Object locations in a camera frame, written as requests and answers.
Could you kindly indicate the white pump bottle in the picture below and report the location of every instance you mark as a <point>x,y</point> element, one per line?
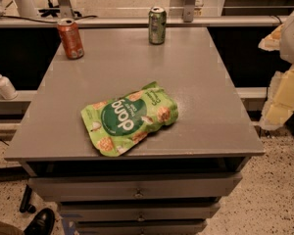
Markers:
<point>7,89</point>

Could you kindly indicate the black shoe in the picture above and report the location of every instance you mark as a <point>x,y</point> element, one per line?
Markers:
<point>42,224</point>

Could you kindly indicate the orange soda can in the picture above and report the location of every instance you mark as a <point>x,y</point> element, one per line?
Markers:
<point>69,34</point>

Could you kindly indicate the green soda can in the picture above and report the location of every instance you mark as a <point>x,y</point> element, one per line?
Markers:
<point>157,25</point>

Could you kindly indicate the grey drawer cabinet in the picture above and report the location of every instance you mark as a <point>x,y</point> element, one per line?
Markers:
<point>172,181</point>

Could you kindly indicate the black office chair base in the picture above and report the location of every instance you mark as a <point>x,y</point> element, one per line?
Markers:
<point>54,10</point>

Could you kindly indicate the green rice chip bag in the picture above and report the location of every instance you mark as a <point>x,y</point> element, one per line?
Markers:
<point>115,126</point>

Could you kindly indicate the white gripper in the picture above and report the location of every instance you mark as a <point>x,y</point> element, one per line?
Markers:
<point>293,39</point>

